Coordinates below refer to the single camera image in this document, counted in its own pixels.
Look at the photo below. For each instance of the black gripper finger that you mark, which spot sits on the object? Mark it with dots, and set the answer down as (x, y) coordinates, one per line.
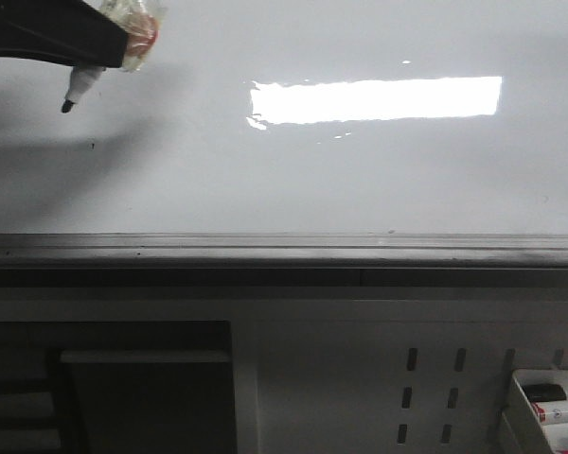
(68, 33)

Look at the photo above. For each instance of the white black-tipped whiteboard marker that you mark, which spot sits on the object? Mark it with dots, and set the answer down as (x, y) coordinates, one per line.
(82, 79)

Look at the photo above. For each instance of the white whiteboard surface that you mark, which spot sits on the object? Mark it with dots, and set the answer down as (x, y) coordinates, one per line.
(389, 117)

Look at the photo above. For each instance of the dark shelf unit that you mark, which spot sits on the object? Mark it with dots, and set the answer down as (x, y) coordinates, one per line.
(116, 388)

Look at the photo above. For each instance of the white slotted pegboard panel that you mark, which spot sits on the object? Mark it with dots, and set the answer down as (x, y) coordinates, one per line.
(385, 376)

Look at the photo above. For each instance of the white marker storage box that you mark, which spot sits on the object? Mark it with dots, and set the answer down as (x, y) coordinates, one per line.
(520, 431)

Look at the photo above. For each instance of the red-capped marker in box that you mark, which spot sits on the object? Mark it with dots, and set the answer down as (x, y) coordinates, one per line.
(552, 412)

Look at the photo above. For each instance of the dark whiteboard bottom frame rail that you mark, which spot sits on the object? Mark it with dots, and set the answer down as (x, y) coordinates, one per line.
(270, 259)

